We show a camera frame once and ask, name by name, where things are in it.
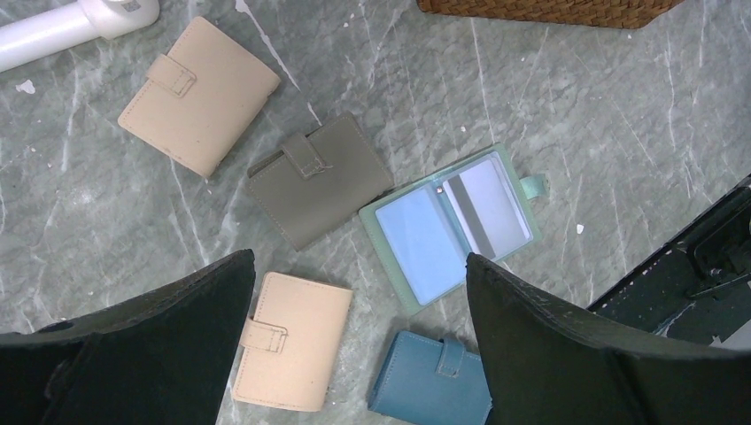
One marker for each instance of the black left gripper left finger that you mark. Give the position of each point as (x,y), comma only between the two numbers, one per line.
(163,357)

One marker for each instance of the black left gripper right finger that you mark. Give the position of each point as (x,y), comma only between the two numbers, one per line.
(548,361)

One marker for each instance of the green card holder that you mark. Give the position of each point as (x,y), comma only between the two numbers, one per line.
(418,238)

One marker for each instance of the grey credit card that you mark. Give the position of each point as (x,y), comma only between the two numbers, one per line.
(485,204)

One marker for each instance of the blue card holder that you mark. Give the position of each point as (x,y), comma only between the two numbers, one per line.
(425,381)

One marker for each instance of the beige card holder near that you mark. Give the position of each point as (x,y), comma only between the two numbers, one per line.
(290,343)

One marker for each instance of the beige card holder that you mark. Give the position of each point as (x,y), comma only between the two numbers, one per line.
(290,343)
(199,98)

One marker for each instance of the grey card holder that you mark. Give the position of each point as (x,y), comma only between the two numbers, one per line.
(316,182)

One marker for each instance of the beige card holder far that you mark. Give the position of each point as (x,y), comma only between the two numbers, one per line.
(199,98)

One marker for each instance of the brown woven divided basket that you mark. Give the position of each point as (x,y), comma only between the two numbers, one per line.
(617,14)

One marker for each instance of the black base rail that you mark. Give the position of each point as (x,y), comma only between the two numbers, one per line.
(696,287)

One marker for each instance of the white PVC pipe frame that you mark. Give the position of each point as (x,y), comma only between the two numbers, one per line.
(70,25)

